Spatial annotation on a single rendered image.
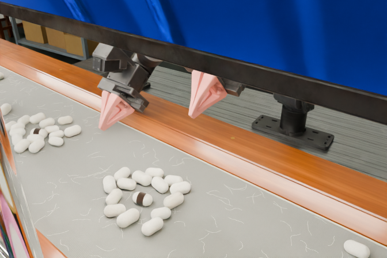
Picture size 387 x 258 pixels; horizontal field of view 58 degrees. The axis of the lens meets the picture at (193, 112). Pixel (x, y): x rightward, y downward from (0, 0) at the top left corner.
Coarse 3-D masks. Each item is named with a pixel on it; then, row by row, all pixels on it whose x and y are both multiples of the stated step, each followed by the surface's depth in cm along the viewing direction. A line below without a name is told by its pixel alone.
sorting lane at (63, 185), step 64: (64, 128) 78; (128, 128) 78; (64, 192) 59; (128, 192) 59; (192, 192) 59; (256, 192) 59; (128, 256) 47; (192, 256) 47; (256, 256) 47; (320, 256) 47; (384, 256) 47
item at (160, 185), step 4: (156, 176) 60; (152, 180) 59; (156, 180) 59; (160, 180) 58; (164, 180) 59; (152, 184) 59; (156, 184) 58; (160, 184) 58; (164, 184) 58; (156, 188) 58; (160, 188) 58; (164, 188) 58; (160, 192) 58; (164, 192) 58
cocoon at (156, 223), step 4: (152, 220) 51; (156, 220) 51; (160, 220) 51; (144, 224) 50; (148, 224) 50; (152, 224) 50; (156, 224) 50; (160, 224) 51; (144, 228) 50; (148, 228) 50; (152, 228) 50; (156, 228) 50; (160, 228) 51; (144, 232) 50; (148, 232) 49; (152, 232) 50
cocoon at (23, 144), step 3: (21, 141) 69; (24, 141) 70; (27, 141) 70; (18, 144) 69; (21, 144) 69; (24, 144) 69; (27, 144) 70; (15, 147) 68; (18, 147) 68; (21, 147) 68; (24, 147) 69; (27, 147) 70; (15, 150) 68; (18, 150) 68; (21, 150) 69; (24, 150) 70
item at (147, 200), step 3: (135, 192) 56; (138, 192) 56; (135, 195) 56; (147, 195) 55; (150, 195) 56; (132, 198) 56; (135, 198) 55; (144, 198) 55; (147, 198) 55; (150, 198) 55; (135, 201) 56; (144, 201) 55; (147, 201) 55; (150, 201) 55; (144, 204) 55; (147, 204) 55
